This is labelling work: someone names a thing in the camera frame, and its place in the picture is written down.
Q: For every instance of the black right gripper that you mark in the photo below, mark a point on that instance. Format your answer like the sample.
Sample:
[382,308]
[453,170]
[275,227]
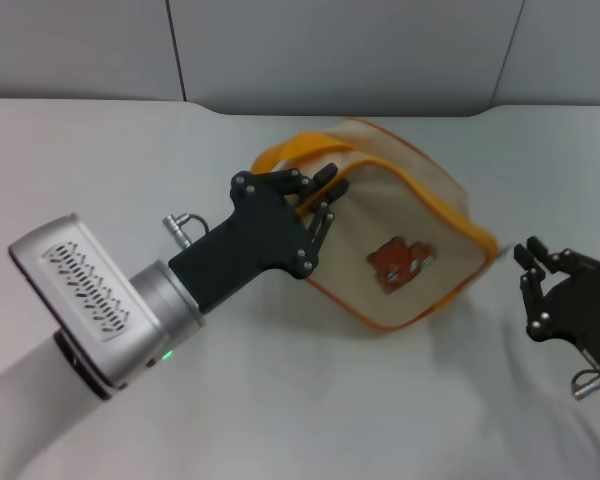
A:
[590,305]

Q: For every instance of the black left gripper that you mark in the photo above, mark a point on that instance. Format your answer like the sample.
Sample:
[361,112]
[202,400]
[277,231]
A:
[260,235]

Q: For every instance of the beige orange-trimmed food bag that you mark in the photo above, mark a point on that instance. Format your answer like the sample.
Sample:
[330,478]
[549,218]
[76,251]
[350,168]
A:
[405,210]

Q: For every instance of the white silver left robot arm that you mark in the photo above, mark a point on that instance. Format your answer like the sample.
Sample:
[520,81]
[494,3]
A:
[35,400]

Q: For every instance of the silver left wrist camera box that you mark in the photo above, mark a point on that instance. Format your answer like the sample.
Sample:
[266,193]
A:
[80,295]

